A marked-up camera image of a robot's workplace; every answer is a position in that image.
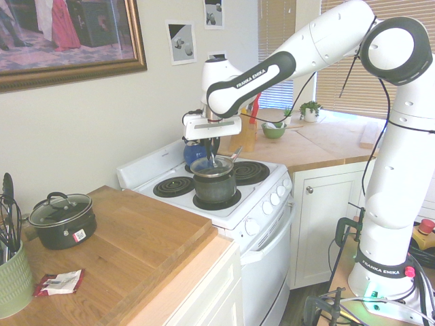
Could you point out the green metal clamp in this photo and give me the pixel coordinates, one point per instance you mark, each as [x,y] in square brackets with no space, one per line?
[340,225]

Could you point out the wooden knife block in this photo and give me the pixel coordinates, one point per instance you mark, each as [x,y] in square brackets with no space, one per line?
[249,136]

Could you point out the bushy plant in white pot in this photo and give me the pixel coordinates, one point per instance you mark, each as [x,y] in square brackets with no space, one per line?
[311,113]

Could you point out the dark metal clamp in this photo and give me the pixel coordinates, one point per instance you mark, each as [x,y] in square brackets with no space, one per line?
[311,309]

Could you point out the small plant in white pot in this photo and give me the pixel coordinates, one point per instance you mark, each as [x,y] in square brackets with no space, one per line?
[287,117]

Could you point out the red and white packet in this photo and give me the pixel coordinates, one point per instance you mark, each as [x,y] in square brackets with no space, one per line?
[59,283]

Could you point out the white stove knob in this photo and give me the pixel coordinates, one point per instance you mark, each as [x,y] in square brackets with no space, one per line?
[281,191]
[275,199]
[287,183]
[268,208]
[251,227]

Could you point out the silver cabinet knob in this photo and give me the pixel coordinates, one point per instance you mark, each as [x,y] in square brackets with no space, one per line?
[309,189]

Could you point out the white electric stove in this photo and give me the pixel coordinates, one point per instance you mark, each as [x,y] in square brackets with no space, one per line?
[265,271]

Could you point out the narrow wooden window blind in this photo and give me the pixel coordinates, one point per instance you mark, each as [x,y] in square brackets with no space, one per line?
[275,20]

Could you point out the white cabinet with wooden counter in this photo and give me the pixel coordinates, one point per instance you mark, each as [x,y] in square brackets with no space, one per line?
[210,292]

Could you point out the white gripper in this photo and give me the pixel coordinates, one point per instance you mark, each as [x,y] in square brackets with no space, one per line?
[214,129]

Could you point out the red emergency stop button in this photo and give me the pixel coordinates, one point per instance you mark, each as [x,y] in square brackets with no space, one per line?
[426,225]

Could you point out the white corner cabinet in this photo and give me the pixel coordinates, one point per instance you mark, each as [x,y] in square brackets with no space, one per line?
[323,237]

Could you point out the wide wooden window blind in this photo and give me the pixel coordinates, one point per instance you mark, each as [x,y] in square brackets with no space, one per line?
[326,95]

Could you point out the green bowl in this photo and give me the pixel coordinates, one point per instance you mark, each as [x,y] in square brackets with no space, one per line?
[273,132]

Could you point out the paper photo print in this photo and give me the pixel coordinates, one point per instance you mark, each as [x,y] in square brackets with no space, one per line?
[180,42]
[217,54]
[214,13]

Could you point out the gold framed painting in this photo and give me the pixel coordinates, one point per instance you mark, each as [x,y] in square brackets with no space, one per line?
[68,34]

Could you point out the green ribbed utensil holder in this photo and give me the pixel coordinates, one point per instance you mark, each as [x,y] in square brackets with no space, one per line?
[13,282]

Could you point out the large wooden butcher block board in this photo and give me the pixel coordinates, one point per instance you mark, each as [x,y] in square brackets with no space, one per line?
[136,237]

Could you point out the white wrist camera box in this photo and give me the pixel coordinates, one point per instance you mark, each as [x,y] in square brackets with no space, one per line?
[191,119]

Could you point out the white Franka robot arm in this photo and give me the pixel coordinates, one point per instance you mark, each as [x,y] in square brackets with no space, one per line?
[391,210]

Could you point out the white crumpled paper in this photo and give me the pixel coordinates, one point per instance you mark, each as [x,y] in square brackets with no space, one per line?
[273,125]

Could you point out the black cooking pot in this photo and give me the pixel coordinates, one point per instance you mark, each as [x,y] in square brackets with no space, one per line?
[64,234]

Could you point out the dark metal saucepan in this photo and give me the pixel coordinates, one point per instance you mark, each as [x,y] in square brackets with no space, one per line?
[214,190]

